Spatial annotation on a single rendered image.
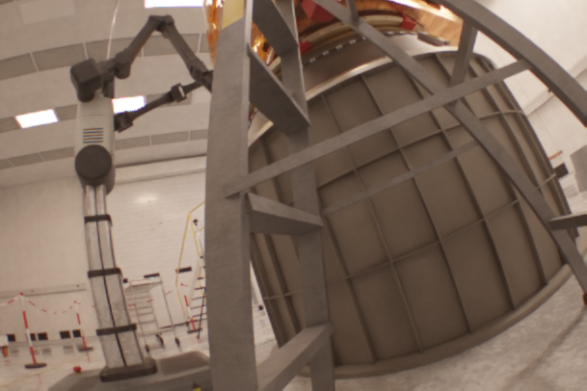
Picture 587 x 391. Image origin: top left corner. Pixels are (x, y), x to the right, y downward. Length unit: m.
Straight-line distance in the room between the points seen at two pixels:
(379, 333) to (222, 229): 0.86
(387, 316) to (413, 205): 0.43
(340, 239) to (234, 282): 0.76
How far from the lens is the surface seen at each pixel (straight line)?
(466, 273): 1.13
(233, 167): 0.47
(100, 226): 1.16
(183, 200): 9.51
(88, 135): 1.27
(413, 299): 1.12
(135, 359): 1.09
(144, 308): 5.89
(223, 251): 0.45
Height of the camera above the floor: 0.46
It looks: 20 degrees up
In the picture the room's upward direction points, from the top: 19 degrees counter-clockwise
